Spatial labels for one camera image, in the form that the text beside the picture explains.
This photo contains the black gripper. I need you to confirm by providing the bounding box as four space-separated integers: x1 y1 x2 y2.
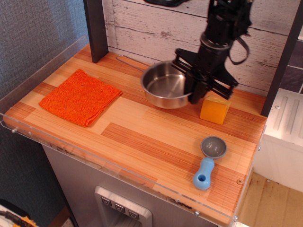
172 35 238 104

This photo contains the stainless steel pot with handle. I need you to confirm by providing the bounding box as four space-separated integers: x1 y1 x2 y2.
116 55 192 109

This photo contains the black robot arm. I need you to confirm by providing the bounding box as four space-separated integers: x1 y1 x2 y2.
172 0 252 104

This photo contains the yellow cheese block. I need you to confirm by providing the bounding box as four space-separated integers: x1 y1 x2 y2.
200 96 231 125

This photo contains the blue grey toy scoop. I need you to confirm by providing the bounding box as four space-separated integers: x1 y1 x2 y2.
193 136 227 190

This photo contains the white plastic cabinet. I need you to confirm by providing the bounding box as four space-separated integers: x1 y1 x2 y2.
253 89 303 192

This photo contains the orange knitted cloth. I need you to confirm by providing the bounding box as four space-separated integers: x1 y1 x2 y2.
39 69 122 127

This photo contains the silver dispenser panel with buttons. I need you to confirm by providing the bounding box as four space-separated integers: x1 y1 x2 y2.
94 186 153 227

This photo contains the grey cabinet front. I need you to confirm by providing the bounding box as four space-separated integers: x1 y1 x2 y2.
43 146 214 227

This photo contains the clear acrylic table guard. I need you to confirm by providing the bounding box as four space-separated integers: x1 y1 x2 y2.
4 46 266 227

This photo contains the black yellow object bottom left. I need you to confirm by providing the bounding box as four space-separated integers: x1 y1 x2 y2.
0 211 36 227

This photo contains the dark right shelf post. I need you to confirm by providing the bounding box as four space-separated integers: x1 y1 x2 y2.
261 0 303 117

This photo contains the dark shelf post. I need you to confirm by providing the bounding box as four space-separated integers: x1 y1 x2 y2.
83 0 109 63
261 0 303 117

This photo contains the dark left shelf post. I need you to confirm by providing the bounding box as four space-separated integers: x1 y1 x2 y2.
83 0 109 63

